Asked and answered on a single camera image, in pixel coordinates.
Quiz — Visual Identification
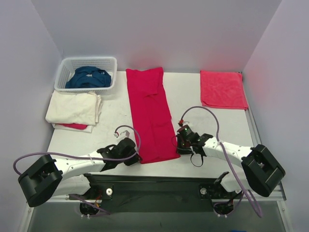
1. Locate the crimson red t-shirt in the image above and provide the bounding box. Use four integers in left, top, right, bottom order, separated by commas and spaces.
126, 67, 180, 164

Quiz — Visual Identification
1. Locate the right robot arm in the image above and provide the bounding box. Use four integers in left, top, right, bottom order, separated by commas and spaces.
177, 125, 286, 197

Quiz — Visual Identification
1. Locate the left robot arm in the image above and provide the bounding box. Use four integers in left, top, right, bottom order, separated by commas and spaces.
13, 137, 141, 207

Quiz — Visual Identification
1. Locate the folded red t-shirt under stack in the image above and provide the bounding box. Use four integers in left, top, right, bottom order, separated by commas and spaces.
58, 123, 88, 130

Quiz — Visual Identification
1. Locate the folded white t-shirt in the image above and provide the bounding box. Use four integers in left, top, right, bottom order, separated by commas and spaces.
45, 90, 103, 133

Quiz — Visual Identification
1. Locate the pink microfiber towel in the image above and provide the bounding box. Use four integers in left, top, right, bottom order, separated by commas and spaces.
200, 70, 249, 110

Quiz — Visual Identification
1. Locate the white plastic laundry basket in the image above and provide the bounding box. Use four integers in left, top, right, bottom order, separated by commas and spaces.
54, 56, 117, 95

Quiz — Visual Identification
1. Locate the blue t-shirt in basket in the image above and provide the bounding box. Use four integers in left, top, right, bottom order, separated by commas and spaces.
65, 66, 112, 88

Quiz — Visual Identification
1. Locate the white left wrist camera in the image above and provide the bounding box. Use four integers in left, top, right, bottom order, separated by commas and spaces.
114, 130, 130, 140

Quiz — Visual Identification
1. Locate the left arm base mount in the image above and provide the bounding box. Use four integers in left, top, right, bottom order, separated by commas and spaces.
66, 174, 116, 200

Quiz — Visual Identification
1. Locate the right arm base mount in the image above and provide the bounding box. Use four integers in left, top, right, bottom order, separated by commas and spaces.
198, 172, 242, 201

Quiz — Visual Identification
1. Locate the aluminium mounting rail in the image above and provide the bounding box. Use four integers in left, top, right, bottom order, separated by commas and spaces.
26, 179, 287, 203

